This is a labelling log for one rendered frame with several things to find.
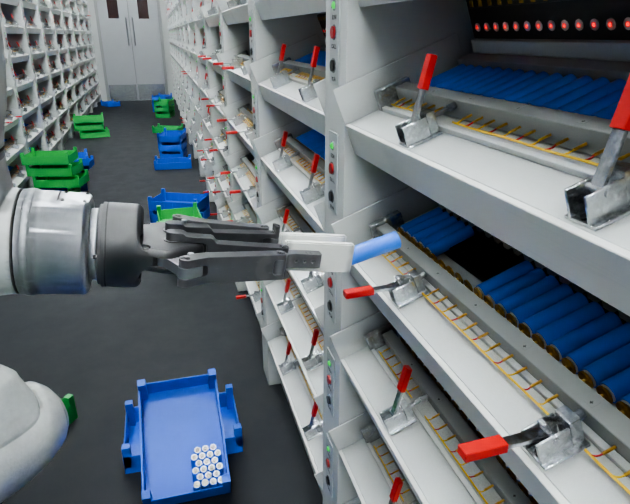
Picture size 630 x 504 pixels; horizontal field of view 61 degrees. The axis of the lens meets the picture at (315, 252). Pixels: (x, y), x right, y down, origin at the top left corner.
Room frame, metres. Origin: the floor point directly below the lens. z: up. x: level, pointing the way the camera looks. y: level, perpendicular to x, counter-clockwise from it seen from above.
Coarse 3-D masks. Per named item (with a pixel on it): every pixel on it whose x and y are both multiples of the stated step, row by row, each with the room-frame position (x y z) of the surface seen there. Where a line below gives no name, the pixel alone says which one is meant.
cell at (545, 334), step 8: (592, 304) 0.44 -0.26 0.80; (576, 312) 0.44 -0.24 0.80; (584, 312) 0.44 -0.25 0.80; (592, 312) 0.44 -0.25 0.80; (600, 312) 0.44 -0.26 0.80; (560, 320) 0.44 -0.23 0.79; (568, 320) 0.43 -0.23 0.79; (576, 320) 0.43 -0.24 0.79; (584, 320) 0.43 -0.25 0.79; (544, 328) 0.43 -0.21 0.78; (552, 328) 0.43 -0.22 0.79; (560, 328) 0.43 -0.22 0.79; (568, 328) 0.43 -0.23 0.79; (576, 328) 0.43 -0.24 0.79; (544, 336) 0.42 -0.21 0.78; (552, 336) 0.42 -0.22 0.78; (560, 336) 0.42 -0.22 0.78; (544, 344) 0.43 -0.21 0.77
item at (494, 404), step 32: (416, 192) 0.78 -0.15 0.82; (352, 224) 0.75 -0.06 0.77; (576, 288) 0.50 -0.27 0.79; (416, 320) 0.53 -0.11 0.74; (448, 320) 0.52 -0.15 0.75; (416, 352) 0.53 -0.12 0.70; (448, 352) 0.47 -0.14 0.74; (480, 352) 0.45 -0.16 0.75; (448, 384) 0.45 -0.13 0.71; (480, 384) 0.41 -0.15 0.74; (512, 384) 0.40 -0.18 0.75; (480, 416) 0.38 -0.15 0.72; (512, 416) 0.37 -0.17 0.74; (544, 416) 0.36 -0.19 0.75; (512, 448) 0.34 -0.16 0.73; (544, 480) 0.30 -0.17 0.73; (576, 480) 0.30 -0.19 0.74; (608, 480) 0.29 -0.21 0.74
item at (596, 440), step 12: (408, 264) 0.64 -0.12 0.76; (432, 288) 0.57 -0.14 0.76; (444, 300) 0.54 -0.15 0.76; (456, 312) 0.51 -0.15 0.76; (468, 324) 0.49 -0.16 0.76; (528, 372) 0.40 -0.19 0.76; (540, 384) 0.38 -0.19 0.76; (588, 432) 0.33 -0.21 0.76; (600, 444) 0.31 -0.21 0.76; (612, 456) 0.30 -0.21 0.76; (624, 468) 0.29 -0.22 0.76
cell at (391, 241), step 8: (392, 232) 0.52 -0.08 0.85; (376, 240) 0.51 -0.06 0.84; (384, 240) 0.51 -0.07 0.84; (392, 240) 0.51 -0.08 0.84; (400, 240) 0.51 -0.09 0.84; (360, 248) 0.51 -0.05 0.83; (368, 248) 0.51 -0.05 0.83; (376, 248) 0.51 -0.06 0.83; (384, 248) 0.51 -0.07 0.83; (392, 248) 0.51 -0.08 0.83; (360, 256) 0.50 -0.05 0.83; (368, 256) 0.50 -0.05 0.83; (352, 264) 0.50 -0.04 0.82
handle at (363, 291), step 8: (400, 280) 0.58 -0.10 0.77; (352, 288) 0.57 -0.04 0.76; (360, 288) 0.57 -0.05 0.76; (368, 288) 0.57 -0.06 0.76; (376, 288) 0.57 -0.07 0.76; (384, 288) 0.57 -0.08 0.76; (392, 288) 0.57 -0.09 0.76; (344, 296) 0.56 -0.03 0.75; (352, 296) 0.56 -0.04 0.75; (360, 296) 0.56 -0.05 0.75
